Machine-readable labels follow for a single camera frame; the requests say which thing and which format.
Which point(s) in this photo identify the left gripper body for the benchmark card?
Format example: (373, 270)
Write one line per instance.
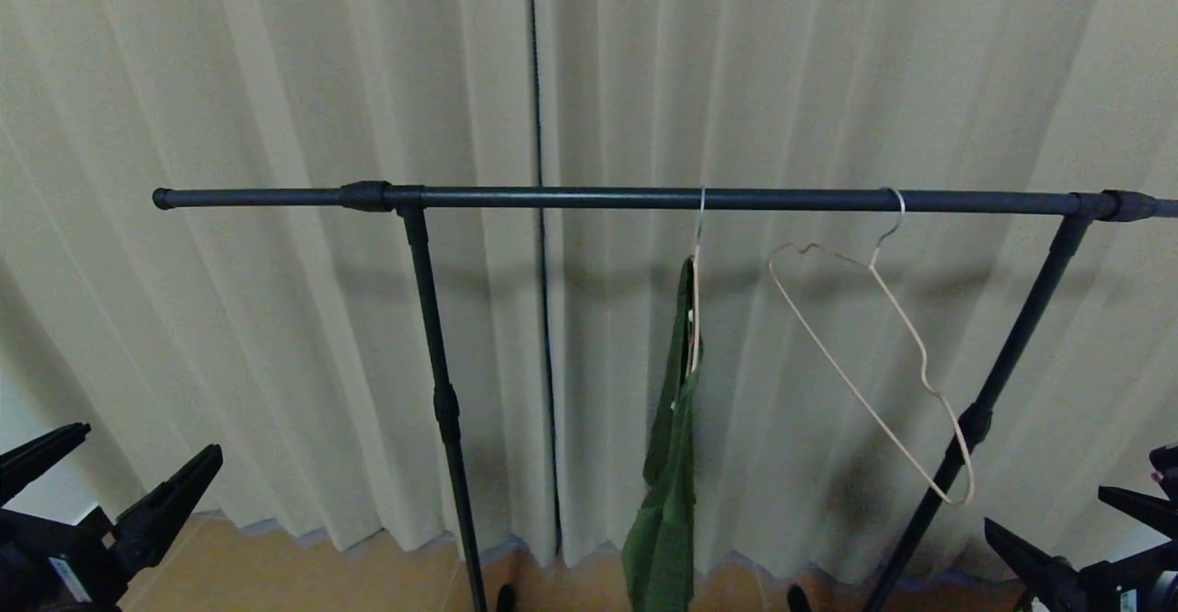
(37, 566)

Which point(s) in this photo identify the pink clothes hanger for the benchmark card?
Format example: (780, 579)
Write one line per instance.
(696, 299)
(865, 392)

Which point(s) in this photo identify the beige curtain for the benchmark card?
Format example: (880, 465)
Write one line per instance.
(276, 87)

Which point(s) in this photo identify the black clothes rack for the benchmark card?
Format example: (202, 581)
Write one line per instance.
(644, 198)

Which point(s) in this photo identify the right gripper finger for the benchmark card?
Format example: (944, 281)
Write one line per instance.
(1150, 515)
(1040, 571)

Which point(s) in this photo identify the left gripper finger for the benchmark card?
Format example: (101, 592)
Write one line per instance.
(37, 465)
(166, 506)

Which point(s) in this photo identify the green shirt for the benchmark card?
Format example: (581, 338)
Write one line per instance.
(667, 520)

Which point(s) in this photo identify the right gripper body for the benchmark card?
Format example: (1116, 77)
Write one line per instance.
(1141, 584)

